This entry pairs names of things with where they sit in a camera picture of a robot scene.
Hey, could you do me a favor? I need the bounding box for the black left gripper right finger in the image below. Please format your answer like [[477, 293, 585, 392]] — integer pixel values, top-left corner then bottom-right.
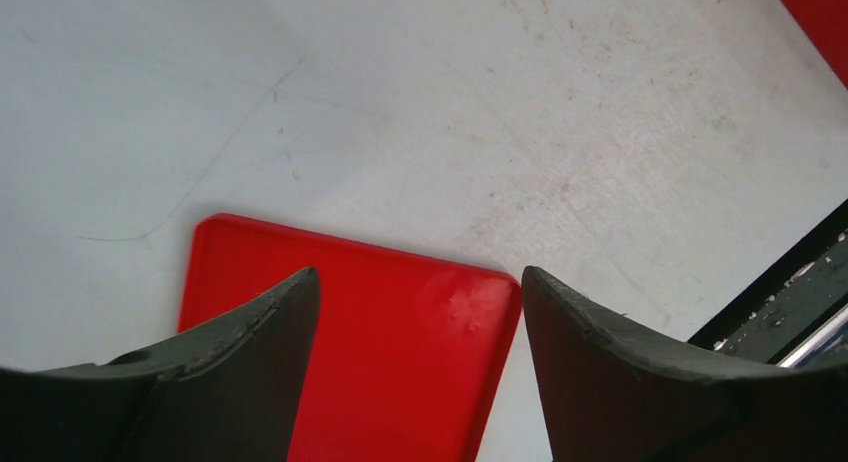
[[521, 266, 847, 461]]

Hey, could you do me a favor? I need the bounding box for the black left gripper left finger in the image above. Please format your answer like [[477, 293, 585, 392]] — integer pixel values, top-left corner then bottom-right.
[[1, 268, 321, 461]]

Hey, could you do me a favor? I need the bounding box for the red chocolate box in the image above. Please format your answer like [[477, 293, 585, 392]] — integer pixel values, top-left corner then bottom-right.
[[780, 0, 847, 86]]

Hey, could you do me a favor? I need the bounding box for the red box lid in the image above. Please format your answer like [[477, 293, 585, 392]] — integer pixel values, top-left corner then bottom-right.
[[178, 214, 522, 461]]

